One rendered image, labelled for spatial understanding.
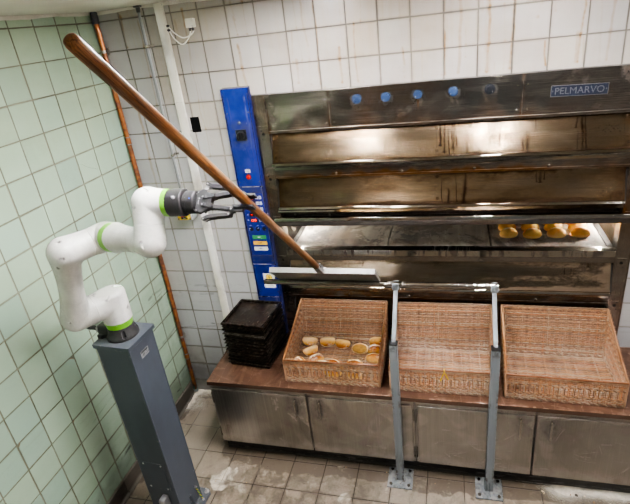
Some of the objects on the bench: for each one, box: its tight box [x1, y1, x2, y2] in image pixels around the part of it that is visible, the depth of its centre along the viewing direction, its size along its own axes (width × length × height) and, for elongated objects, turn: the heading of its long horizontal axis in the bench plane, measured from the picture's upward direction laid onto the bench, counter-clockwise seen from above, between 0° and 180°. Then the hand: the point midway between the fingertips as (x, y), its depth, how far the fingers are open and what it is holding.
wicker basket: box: [282, 298, 389, 388], centre depth 295 cm, size 49×56×28 cm
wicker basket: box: [500, 304, 630, 408], centre depth 264 cm, size 49×56×28 cm
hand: (245, 201), depth 158 cm, fingers closed on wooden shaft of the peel, 3 cm apart
